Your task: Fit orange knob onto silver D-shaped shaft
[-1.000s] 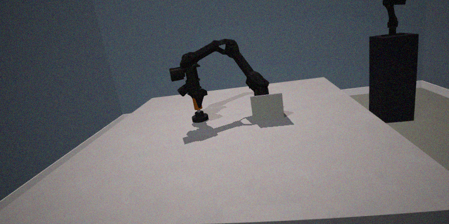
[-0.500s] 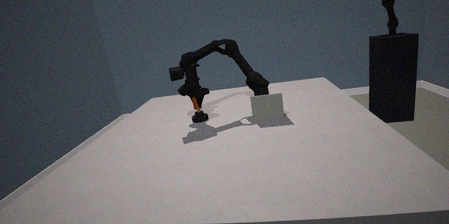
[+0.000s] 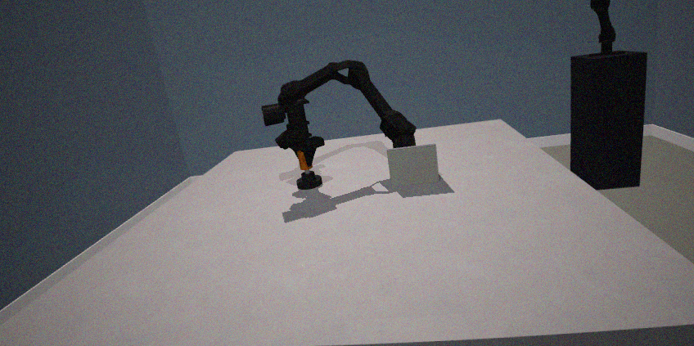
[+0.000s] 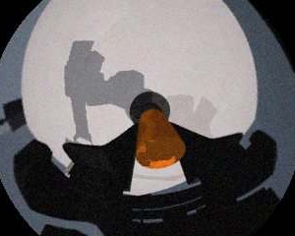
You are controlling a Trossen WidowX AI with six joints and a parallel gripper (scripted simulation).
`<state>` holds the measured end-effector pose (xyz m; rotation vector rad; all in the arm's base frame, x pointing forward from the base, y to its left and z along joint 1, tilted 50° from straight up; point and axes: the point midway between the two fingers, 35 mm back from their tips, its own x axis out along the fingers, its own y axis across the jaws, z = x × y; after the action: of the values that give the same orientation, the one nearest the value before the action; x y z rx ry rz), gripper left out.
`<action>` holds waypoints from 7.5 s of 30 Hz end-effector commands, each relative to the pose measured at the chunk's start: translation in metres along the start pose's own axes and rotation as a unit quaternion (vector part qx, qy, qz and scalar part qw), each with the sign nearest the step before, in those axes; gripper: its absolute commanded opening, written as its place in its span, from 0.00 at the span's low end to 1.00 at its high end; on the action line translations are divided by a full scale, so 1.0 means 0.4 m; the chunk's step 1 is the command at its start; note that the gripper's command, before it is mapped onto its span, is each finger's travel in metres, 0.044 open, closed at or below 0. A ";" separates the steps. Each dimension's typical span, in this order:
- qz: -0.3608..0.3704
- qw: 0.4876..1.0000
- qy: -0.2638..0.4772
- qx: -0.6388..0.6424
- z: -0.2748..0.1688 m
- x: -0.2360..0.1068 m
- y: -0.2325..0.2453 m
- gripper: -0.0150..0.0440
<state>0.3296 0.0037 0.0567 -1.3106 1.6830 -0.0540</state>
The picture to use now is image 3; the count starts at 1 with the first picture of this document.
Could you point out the orange knob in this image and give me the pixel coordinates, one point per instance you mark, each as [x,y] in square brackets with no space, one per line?
[302,161]

